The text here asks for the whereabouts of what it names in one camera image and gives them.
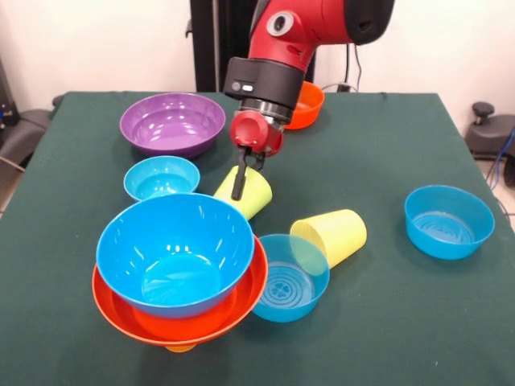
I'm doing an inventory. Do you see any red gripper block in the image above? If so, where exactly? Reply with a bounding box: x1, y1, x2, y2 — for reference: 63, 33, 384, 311
229, 110, 285, 201

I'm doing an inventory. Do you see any green cup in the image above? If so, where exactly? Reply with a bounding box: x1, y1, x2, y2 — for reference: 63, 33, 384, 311
212, 165, 274, 220

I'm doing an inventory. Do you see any large deep blue bowl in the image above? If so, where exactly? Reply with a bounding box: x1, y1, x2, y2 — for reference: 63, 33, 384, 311
95, 192, 255, 320

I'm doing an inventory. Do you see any yellow cup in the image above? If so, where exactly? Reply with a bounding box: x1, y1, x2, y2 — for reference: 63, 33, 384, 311
289, 208, 368, 269

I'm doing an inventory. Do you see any blue ring-patterned bowl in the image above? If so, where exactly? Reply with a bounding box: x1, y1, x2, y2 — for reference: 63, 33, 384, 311
251, 233, 331, 323
404, 184, 496, 261

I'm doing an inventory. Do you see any large orange bowl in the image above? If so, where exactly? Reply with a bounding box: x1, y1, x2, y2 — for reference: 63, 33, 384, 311
91, 235, 270, 347

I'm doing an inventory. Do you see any small red-orange bowl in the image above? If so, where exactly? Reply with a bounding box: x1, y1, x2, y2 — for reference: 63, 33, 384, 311
283, 81, 326, 130

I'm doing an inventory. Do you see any small light blue bowl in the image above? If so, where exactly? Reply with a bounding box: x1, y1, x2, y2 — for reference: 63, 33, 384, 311
122, 155, 201, 201

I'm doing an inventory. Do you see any purple bowl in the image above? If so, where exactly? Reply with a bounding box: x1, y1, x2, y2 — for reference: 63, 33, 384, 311
119, 92, 227, 158

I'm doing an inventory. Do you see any dark green table cloth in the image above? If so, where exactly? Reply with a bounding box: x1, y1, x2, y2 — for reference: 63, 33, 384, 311
0, 91, 515, 386

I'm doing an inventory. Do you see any black equipment box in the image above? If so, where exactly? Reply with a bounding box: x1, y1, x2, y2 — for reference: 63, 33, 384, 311
0, 55, 20, 140

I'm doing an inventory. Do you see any black pedestal foot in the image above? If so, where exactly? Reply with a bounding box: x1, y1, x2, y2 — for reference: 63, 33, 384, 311
0, 108, 53, 170
465, 101, 515, 161

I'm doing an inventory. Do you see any grey cable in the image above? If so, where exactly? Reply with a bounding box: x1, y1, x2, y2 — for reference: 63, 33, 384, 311
0, 154, 26, 174

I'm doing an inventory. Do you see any blue cable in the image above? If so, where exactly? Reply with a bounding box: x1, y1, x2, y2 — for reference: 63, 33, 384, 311
488, 126, 515, 190

